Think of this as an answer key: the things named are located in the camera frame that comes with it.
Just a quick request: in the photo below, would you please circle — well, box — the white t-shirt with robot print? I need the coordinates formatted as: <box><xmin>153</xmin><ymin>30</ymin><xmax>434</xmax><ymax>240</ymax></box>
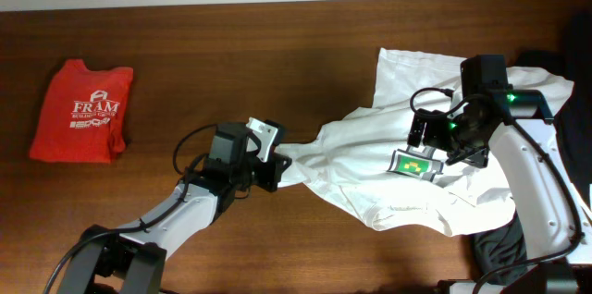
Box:
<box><xmin>275</xmin><ymin>47</ymin><xmax>574</xmax><ymax>238</ymax></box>

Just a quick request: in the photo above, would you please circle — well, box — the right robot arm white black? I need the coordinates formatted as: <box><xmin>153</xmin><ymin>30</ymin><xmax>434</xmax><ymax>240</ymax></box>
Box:
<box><xmin>408</xmin><ymin>55</ymin><xmax>591</xmax><ymax>294</ymax></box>

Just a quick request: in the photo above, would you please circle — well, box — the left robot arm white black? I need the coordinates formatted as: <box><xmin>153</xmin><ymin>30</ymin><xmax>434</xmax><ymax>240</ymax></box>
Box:
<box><xmin>44</xmin><ymin>118</ymin><xmax>291</xmax><ymax>294</ymax></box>

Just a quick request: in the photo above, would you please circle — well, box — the dark grey garment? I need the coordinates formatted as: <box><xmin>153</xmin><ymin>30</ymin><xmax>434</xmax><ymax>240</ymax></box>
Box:
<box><xmin>469</xmin><ymin>214</ymin><xmax>526</xmax><ymax>278</ymax></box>

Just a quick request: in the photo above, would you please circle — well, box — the black t-shirt with white letters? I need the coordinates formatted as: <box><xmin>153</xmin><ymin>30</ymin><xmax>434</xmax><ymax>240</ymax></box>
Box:
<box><xmin>512</xmin><ymin>8</ymin><xmax>591</xmax><ymax>205</ymax></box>

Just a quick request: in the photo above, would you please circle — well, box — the folded red FRAM t-shirt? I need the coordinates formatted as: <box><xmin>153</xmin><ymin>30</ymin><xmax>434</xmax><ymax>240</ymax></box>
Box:
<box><xmin>29</xmin><ymin>59</ymin><xmax>134</xmax><ymax>164</ymax></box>

